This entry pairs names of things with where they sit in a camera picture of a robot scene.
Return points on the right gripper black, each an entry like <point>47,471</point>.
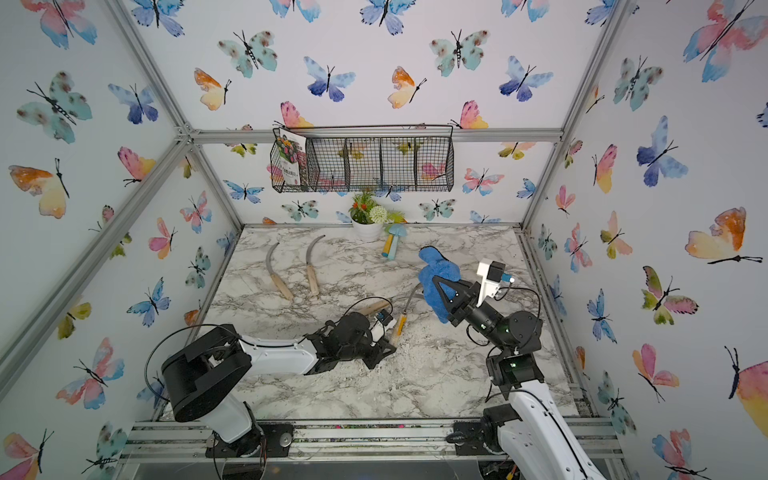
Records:
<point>466,311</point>

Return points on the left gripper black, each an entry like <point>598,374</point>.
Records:
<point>379,354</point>

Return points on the blue microfiber rag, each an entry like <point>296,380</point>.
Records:
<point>437,267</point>

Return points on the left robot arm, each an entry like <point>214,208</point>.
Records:
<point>199,380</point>

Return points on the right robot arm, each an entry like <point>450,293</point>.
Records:
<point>528,428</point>

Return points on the teal garden trowel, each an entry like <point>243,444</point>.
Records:
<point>396,232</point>

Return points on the white pot with plant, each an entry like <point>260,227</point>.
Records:
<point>369,217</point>

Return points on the seed packet in basket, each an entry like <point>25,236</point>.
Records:
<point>292,157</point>

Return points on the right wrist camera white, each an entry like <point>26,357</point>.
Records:
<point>493,276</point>

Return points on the yellow handled garden tool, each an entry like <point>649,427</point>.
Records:
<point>387,246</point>

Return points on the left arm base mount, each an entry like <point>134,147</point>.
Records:
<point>266,440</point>

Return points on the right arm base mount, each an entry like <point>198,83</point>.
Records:
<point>474,437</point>

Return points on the black wire wall basket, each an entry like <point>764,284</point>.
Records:
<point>387,159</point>

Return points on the aluminium front rail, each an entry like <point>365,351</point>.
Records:
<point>314,440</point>

